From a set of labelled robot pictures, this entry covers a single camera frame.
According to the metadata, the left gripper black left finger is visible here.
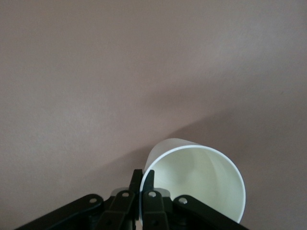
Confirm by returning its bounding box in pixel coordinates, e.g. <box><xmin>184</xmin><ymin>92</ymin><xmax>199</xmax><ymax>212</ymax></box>
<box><xmin>21</xmin><ymin>169</ymin><xmax>144</xmax><ymax>230</ymax></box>

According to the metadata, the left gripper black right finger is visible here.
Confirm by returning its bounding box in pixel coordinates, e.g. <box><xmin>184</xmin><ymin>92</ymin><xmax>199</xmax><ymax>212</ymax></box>
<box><xmin>141</xmin><ymin>169</ymin><xmax>250</xmax><ymax>230</ymax></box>

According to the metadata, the white paper cup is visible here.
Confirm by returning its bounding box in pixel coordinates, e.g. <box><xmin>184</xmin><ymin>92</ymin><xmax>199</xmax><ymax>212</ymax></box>
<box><xmin>141</xmin><ymin>138</ymin><xmax>247</xmax><ymax>225</ymax></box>

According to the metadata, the brown table cover mat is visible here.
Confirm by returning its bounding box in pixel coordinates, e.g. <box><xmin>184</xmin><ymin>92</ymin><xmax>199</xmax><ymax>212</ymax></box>
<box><xmin>0</xmin><ymin>0</ymin><xmax>307</xmax><ymax>230</ymax></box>

